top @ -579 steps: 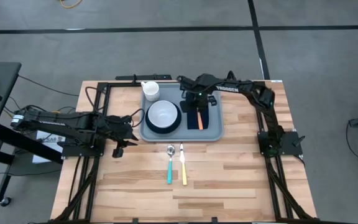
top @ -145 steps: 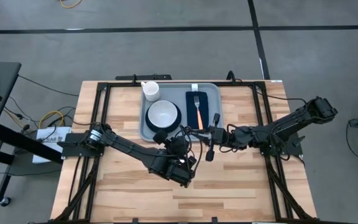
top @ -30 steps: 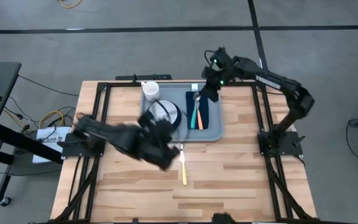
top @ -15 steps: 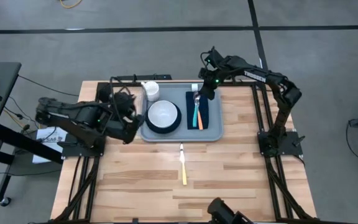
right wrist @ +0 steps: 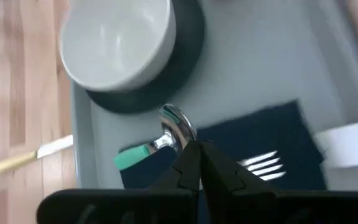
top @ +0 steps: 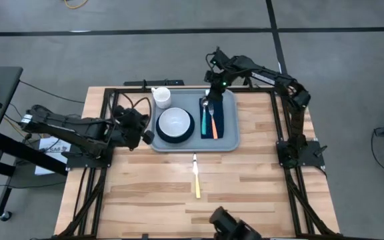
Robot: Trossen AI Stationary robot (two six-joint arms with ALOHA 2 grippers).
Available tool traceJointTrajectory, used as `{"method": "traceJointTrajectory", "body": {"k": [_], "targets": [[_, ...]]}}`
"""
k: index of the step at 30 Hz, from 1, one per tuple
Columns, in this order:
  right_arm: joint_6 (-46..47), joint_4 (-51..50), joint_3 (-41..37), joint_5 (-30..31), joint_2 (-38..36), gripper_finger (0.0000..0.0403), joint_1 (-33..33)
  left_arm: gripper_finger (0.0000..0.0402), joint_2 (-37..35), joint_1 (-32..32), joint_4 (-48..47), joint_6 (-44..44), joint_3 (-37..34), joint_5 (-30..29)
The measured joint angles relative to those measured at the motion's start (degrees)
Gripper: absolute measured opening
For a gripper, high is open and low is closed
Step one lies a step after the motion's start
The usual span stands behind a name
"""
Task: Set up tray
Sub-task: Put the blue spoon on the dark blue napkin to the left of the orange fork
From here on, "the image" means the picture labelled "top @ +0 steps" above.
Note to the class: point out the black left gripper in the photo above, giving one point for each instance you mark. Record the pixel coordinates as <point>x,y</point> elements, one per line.
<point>130,128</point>

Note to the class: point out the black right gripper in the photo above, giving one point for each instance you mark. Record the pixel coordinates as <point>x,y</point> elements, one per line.
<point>217,81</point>

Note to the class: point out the dark blue cloth napkin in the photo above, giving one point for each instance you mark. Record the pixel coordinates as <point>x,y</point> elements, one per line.
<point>220,120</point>

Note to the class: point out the dark blue plate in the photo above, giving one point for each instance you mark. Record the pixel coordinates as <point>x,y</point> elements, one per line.
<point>175,140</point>

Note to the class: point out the white ribbed bowl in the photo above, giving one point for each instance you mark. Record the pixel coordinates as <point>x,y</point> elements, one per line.
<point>174,121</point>

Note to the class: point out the white ceramic mug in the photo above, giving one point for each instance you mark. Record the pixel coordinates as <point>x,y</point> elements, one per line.
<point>161,96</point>

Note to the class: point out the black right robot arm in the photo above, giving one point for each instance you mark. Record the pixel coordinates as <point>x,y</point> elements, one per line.
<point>285,83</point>

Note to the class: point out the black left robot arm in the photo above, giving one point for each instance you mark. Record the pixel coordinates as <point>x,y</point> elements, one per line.
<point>78,131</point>

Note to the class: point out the grey plastic tray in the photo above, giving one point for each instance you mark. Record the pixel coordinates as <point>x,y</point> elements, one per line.
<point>185,100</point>

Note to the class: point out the black power strip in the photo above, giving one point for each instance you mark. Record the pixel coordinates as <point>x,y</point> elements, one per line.
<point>152,82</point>

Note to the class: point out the white paper sheet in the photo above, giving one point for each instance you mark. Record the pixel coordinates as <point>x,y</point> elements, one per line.
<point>53,145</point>

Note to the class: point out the black caster wheel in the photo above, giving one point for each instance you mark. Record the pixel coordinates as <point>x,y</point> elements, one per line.
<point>6,216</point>

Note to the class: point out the black aluminium table frame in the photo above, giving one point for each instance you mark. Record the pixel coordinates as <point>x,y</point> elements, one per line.
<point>274,116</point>

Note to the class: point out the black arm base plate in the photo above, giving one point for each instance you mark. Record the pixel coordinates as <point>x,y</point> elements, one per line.
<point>312,156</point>
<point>78,161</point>

